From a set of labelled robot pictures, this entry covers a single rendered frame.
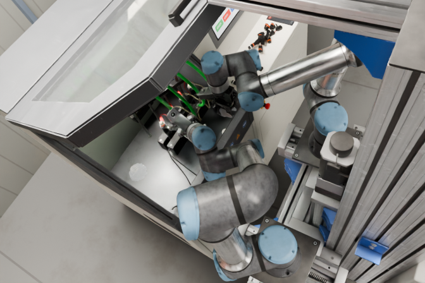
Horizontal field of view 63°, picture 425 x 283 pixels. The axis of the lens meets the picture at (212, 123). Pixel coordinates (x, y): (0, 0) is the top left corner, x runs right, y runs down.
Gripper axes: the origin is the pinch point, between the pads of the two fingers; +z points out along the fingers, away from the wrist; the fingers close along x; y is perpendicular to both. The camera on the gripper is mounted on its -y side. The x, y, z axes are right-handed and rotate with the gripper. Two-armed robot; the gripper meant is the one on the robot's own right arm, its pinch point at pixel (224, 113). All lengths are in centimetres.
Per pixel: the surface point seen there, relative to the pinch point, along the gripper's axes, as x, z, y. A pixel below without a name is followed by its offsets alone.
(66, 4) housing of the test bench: 7, -29, -82
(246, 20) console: 65, 16, -27
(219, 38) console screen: 41, 7, -29
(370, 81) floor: 132, 121, 35
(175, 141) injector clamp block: -13.3, 22.9, -24.8
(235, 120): 10.9, 25.9, -5.2
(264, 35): 60, 18, -14
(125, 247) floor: -71, 121, -66
